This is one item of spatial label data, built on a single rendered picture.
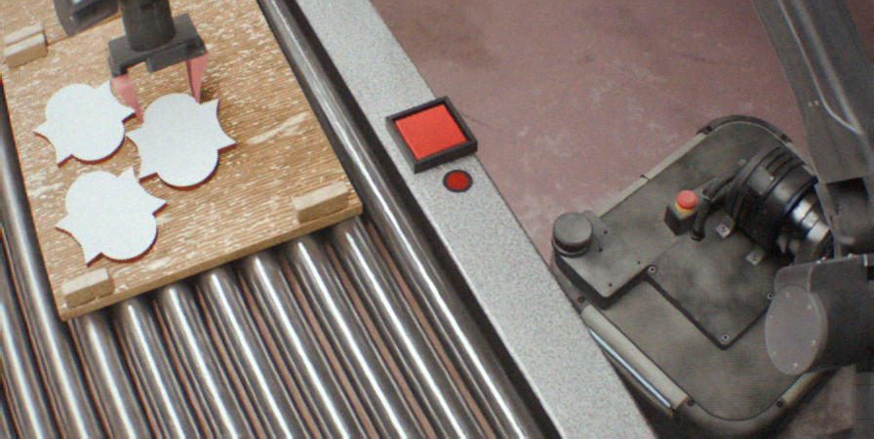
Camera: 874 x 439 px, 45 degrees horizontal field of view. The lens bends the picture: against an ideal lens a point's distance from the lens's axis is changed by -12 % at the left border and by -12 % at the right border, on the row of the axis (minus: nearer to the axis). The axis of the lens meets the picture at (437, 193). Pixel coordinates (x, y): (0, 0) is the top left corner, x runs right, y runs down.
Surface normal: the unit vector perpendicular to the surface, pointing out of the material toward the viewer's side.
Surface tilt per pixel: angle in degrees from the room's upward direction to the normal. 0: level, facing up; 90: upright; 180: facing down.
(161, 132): 3
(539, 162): 0
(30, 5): 0
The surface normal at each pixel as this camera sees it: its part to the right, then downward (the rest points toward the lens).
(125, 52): -0.11, -0.80
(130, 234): 0.00, -0.62
